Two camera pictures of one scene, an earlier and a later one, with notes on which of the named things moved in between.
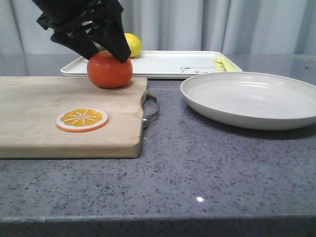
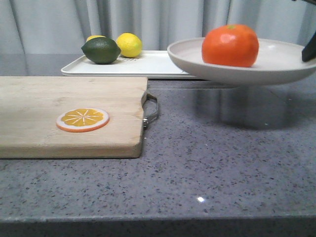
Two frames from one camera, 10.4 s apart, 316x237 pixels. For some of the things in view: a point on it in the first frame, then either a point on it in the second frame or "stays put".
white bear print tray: (162, 64) stays put
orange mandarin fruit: (105, 70) -> (234, 45)
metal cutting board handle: (146, 119) stays put
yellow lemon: (135, 44) stays put
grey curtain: (242, 26) stays put
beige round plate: (252, 100) -> (277, 60)
